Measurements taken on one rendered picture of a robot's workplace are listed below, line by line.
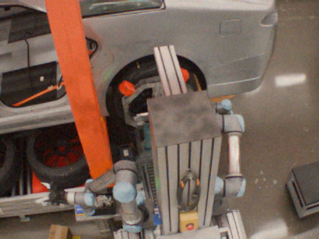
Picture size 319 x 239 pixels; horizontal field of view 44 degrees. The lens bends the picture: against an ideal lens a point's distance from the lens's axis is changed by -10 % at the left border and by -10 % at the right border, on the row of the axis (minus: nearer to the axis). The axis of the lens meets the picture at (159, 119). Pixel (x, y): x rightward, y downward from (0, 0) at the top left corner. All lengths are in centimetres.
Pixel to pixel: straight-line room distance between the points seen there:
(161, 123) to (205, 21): 141
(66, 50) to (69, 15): 23
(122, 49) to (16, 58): 138
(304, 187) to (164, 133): 216
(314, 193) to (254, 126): 116
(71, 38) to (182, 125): 85
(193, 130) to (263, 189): 234
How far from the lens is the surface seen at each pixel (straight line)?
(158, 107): 171
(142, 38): 293
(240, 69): 336
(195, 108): 170
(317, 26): 590
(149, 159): 384
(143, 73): 313
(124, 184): 218
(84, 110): 258
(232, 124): 274
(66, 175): 346
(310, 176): 367
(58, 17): 212
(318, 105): 471
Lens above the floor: 330
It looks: 50 degrees down
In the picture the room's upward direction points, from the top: 4 degrees counter-clockwise
